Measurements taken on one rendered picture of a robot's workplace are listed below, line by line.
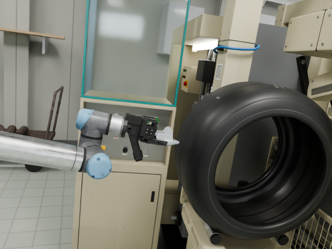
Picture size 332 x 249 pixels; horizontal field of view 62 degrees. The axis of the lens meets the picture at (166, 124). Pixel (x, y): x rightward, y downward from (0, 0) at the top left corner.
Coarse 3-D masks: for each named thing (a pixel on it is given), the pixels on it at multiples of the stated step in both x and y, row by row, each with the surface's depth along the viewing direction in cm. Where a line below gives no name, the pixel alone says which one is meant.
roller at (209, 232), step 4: (204, 224) 111; (204, 228) 111; (208, 228) 107; (212, 228) 106; (208, 232) 106; (212, 232) 104; (216, 232) 104; (208, 236) 105; (212, 236) 103; (216, 236) 103; (220, 236) 103; (212, 240) 103; (216, 240) 103; (220, 240) 103; (216, 244) 104
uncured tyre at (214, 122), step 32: (224, 96) 97; (256, 96) 91; (288, 96) 92; (192, 128) 98; (224, 128) 89; (288, 128) 124; (320, 128) 94; (192, 160) 93; (288, 160) 128; (320, 160) 112; (192, 192) 96; (224, 192) 127; (256, 192) 129; (288, 192) 122; (320, 192) 100; (224, 224) 98; (256, 224) 102; (288, 224) 101
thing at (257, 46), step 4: (256, 44) 129; (216, 48) 130; (220, 48) 128; (228, 48) 122; (232, 48) 122; (236, 48) 122; (240, 48) 122; (244, 48) 122; (248, 48) 123; (252, 48) 123; (256, 48) 123; (216, 52) 138
